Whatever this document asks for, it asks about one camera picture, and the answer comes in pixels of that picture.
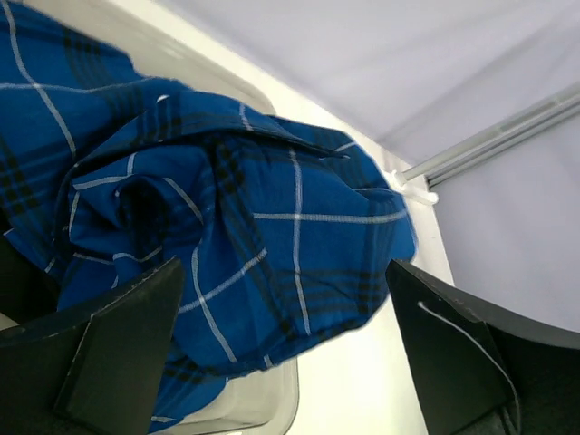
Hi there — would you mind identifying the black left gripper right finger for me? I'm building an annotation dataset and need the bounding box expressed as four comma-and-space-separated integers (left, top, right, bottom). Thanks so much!
387, 261, 579, 434

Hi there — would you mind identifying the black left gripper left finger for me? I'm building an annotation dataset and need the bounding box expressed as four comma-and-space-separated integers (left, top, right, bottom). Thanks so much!
1, 258, 185, 434

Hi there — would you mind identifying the blue plaid shirt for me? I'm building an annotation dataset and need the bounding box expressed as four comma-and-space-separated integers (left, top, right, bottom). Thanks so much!
1, 1, 416, 432

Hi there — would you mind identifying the clear plastic bin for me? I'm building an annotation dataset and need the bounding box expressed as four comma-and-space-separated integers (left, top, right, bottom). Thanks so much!
67, 0, 301, 435

